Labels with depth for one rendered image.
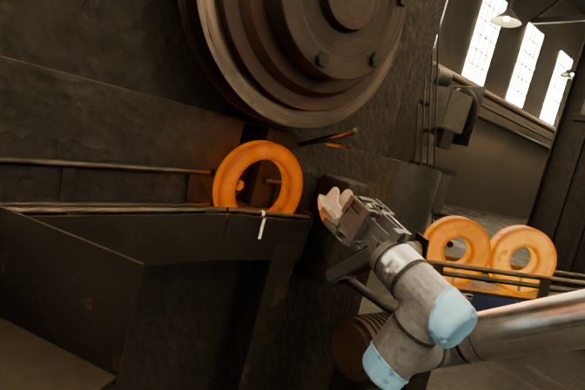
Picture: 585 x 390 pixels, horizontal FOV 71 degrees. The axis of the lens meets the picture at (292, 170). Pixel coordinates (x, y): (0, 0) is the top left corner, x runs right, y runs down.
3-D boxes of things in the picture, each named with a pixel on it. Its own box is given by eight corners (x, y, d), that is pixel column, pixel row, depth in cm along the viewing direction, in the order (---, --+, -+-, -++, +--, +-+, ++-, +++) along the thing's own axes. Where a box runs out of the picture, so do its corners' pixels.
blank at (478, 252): (425, 211, 95) (430, 213, 92) (490, 219, 96) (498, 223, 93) (413, 275, 97) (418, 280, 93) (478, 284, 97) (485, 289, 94)
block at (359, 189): (292, 268, 98) (319, 171, 96) (318, 268, 103) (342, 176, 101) (321, 287, 90) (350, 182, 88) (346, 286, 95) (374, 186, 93)
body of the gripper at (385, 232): (375, 196, 78) (420, 236, 69) (354, 232, 81) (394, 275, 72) (347, 191, 73) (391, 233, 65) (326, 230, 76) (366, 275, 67)
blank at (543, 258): (489, 220, 96) (497, 223, 93) (554, 229, 97) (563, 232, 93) (478, 284, 97) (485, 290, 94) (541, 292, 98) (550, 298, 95)
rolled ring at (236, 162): (312, 151, 83) (303, 149, 86) (232, 133, 72) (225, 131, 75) (290, 239, 85) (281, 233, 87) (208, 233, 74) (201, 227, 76)
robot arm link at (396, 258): (411, 293, 69) (379, 296, 64) (393, 275, 72) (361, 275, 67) (434, 258, 67) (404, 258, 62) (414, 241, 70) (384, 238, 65)
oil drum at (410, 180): (333, 245, 367) (360, 149, 360) (377, 247, 404) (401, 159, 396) (384, 273, 321) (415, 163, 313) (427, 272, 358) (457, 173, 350)
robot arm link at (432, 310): (428, 358, 56) (465, 312, 54) (378, 299, 64) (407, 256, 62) (457, 353, 61) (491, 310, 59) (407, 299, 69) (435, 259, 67)
